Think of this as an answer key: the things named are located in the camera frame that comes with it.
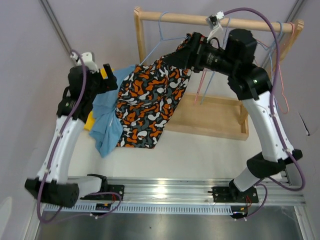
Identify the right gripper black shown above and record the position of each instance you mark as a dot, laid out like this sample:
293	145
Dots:
191	54

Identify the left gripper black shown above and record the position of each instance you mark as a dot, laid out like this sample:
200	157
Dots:
108	83

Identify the blue wire hanger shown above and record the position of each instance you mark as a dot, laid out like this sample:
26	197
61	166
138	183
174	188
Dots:
161	37

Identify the yellow shorts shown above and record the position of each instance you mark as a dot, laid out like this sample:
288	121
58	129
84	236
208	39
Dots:
90	121

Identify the light blue shorts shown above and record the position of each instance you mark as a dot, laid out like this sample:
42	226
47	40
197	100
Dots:
107	129

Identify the black orange camouflage shorts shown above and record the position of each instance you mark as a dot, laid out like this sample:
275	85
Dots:
147	100

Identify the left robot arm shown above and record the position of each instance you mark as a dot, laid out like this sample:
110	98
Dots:
51	184

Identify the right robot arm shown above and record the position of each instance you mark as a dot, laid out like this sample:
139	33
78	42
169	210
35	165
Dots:
253	88

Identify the wooden clothes rack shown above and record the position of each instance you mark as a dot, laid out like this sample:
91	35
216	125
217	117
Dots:
220	117

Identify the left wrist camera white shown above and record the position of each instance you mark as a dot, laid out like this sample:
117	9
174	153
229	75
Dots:
88	58

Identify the aluminium frame post left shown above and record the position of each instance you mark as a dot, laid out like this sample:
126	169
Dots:
49	12

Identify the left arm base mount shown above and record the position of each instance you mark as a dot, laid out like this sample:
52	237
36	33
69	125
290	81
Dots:
114	192

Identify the slotted cable duct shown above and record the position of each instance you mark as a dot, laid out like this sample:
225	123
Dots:
139	208

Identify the aluminium mounting rail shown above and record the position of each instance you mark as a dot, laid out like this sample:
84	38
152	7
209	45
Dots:
193	191

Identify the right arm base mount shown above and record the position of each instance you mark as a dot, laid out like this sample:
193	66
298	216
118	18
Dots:
225	194

